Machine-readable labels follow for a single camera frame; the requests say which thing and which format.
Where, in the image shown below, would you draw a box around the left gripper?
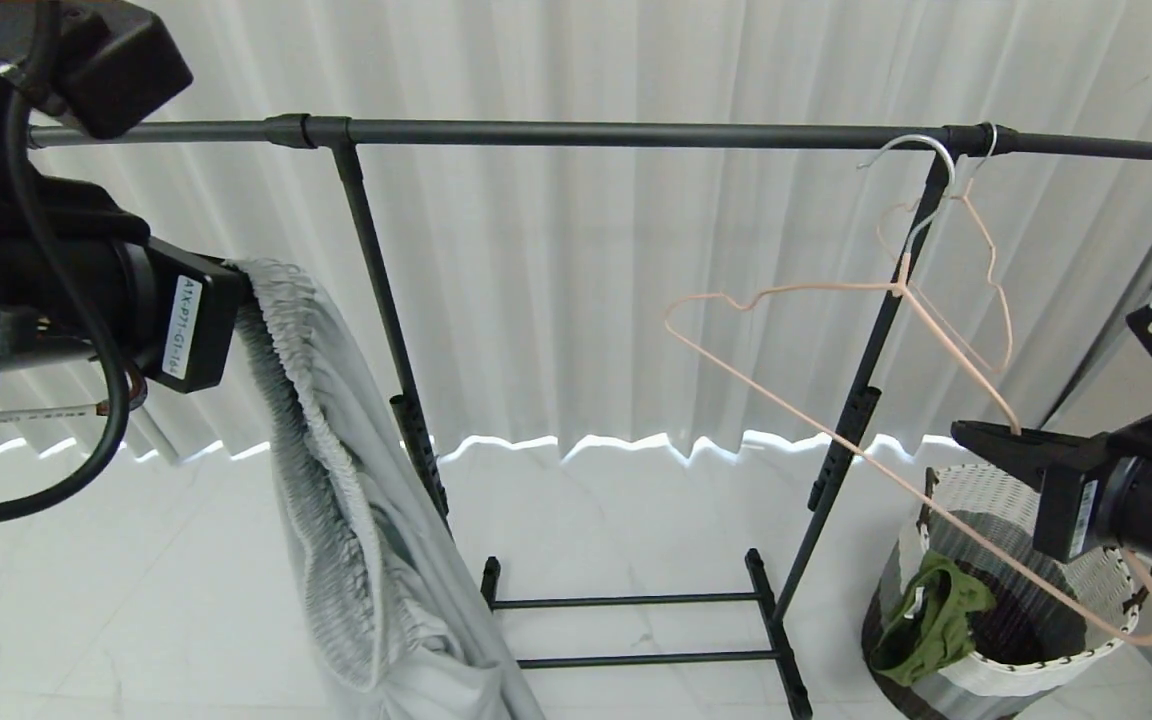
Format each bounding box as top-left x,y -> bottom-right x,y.
0,208 -> 251,395

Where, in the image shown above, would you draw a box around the pink clothes hanger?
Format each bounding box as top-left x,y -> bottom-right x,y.
663,133 -> 1152,648
874,122 -> 1017,379

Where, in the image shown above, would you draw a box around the green t-shirt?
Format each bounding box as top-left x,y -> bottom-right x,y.
871,550 -> 997,688

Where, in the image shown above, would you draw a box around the pale grey shorts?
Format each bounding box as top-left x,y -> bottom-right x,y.
231,258 -> 547,720

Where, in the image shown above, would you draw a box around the white laundry basket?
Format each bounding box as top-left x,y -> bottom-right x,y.
861,462 -> 1152,720

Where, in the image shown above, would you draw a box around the black clothes rack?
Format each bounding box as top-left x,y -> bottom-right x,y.
26,113 -> 1152,720

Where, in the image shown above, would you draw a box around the white curtain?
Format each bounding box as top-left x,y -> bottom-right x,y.
0,0 -> 1152,471

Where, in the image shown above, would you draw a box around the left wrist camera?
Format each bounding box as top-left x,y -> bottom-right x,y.
0,0 -> 194,213

